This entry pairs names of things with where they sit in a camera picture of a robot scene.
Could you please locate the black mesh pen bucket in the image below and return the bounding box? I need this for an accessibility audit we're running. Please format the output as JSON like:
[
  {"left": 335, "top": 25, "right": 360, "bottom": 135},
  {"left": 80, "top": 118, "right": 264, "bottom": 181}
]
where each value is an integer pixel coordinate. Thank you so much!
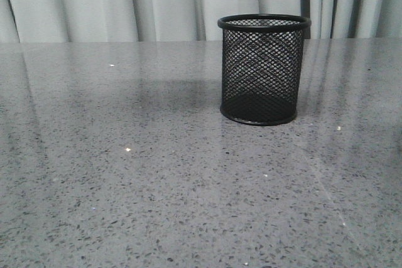
[{"left": 217, "top": 14, "right": 312, "bottom": 126}]

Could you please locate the grey pleated curtain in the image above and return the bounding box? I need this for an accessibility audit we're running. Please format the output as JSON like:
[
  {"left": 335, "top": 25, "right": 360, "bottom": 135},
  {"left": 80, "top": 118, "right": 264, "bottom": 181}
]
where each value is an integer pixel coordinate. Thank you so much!
[{"left": 1, "top": 0, "right": 401, "bottom": 43}]

